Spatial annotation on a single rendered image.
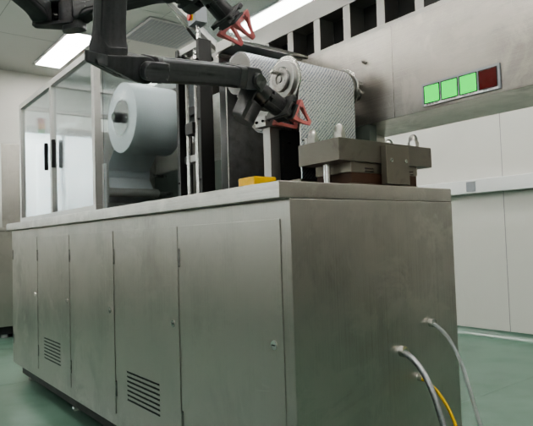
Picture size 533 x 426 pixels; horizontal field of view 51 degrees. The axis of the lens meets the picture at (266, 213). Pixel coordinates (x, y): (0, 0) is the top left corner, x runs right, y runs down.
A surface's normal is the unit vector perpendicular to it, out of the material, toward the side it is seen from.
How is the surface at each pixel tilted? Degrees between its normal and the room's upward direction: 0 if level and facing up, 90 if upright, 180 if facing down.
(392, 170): 90
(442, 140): 90
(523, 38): 90
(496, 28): 90
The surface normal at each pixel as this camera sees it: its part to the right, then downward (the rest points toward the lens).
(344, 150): 0.61, -0.06
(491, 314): -0.79, 0.00
